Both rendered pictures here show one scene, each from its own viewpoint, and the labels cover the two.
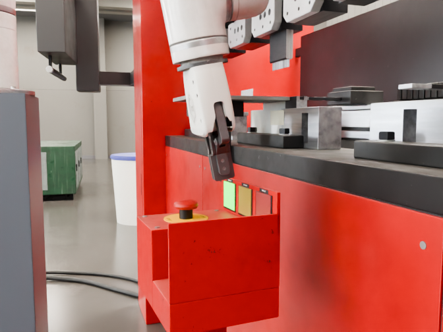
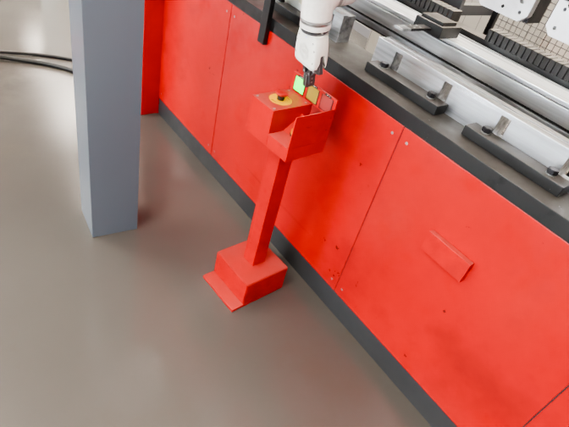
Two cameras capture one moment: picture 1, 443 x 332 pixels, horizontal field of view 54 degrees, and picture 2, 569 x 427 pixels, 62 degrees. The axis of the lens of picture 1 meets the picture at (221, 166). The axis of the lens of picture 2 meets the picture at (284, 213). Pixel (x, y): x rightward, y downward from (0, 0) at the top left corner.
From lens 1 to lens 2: 93 cm
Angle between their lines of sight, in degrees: 41
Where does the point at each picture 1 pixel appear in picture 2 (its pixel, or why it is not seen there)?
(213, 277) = (306, 138)
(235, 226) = (318, 117)
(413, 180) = (395, 107)
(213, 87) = (323, 49)
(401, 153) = (391, 81)
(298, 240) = not seen: hidden behind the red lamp
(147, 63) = not seen: outside the picture
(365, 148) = (372, 69)
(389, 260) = (375, 133)
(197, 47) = (320, 28)
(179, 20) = (315, 13)
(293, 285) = not seen: hidden behind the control
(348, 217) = (359, 108)
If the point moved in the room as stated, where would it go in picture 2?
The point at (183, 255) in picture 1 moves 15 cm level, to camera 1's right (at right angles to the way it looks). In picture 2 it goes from (298, 130) to (345, 132)
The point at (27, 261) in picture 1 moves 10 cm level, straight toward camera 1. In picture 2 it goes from (138, 96) to (153, 109)
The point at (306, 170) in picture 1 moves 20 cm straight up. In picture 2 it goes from (338, 72) to (357, 8)
